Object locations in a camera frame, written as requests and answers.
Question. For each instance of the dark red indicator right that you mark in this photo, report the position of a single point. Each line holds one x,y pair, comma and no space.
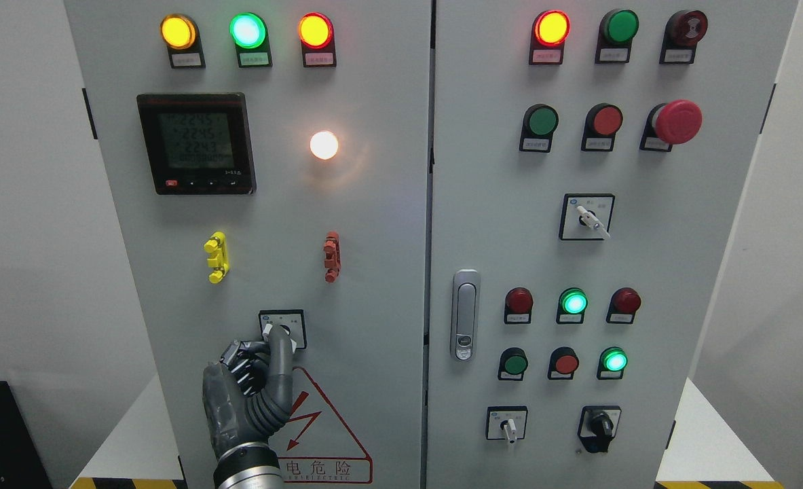
624,304

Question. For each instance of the lit red indicator right door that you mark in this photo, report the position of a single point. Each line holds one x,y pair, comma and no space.
548,35

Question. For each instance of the black digital power meter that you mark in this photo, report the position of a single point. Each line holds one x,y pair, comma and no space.
198,143

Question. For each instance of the red terminal clip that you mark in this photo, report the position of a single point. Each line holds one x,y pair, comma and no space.
332,262

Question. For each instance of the dark red indicator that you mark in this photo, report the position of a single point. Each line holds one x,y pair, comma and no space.
518,306
624,304

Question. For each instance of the lit green indicator middle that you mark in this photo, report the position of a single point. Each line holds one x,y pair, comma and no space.
571,306

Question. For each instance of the grey cabinet door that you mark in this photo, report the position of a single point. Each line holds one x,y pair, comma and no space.
498,210
365,331

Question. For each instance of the white rotary switch door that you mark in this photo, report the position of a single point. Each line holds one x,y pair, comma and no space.
292,320

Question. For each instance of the green indicator light top left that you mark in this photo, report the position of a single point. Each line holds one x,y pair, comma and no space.
250,35

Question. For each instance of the grey left cabinet door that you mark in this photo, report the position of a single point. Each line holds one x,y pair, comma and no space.
365,331

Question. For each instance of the green push button lower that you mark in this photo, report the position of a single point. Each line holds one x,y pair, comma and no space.
513,364

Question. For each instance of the black rotary knob switch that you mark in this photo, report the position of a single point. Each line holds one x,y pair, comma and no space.
597,427

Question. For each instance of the red emergency stop button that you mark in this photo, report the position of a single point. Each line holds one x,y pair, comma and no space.
670,124

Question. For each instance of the red-orange indicator light left door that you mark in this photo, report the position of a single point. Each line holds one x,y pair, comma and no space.
316,33

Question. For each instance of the red push button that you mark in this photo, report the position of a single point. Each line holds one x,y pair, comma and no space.
564,362
601,124

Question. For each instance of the yellow terminal clip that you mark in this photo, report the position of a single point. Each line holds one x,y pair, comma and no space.
218,259

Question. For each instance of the red push button upper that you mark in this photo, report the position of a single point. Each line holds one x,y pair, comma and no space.
601,124

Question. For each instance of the white rotary switch lower right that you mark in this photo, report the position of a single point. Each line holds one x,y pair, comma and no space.
506,423

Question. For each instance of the green indicator top right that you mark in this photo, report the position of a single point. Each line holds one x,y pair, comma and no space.
616,31

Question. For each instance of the green push button upper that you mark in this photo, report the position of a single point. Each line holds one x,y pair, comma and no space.
538,126

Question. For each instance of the red electric warning sticker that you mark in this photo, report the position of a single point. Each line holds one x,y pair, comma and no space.
316,446

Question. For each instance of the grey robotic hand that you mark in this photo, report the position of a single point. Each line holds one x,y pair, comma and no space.
235,419

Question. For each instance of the dark red indicator left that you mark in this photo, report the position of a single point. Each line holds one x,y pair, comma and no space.
518,306

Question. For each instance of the white rotary switch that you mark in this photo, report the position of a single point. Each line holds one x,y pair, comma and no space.
586,216
506,423

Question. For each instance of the green push button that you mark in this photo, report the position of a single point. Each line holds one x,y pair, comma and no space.
513,364
538,126

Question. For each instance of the white rotary switch upper right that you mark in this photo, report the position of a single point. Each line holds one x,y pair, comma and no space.
586,216

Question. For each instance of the red push button lower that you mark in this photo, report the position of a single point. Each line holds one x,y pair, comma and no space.
564,362

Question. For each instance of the dark red buzzer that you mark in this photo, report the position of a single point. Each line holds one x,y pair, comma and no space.
683,31

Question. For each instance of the lit green button lower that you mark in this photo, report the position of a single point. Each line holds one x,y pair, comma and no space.
612,363

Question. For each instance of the clear white light bulb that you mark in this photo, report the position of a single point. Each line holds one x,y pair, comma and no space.
324,145

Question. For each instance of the black silver robot forearm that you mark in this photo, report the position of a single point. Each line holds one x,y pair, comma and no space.
250,465

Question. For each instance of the silver door handle lock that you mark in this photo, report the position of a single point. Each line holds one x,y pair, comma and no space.
464,314

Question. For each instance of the grey right cabinet door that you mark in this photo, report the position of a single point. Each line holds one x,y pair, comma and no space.
498,210

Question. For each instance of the yellow indicator light top left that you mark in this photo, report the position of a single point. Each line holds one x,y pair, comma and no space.
183,43

